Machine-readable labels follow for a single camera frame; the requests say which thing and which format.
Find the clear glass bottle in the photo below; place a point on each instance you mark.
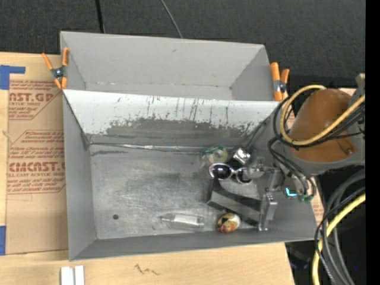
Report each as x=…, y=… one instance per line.
x=187, y=220

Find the yellow red patterned ball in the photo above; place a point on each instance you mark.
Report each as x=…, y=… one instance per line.
x=228, y=222

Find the white frame sunglasses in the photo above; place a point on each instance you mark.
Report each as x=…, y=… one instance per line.
x=221, y=171

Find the green and white tape roll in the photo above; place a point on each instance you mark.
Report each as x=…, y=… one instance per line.
x=216, y=154

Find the grey metal bin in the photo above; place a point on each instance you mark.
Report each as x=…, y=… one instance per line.
x=142, y=188

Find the dark green flat block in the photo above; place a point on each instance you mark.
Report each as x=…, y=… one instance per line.
x=234, y=208

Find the brown cardboard board red print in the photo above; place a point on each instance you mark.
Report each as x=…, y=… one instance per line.
x=35, y=212

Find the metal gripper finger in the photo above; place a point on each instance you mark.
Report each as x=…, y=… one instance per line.
x=242, y=155
x=268, y=209

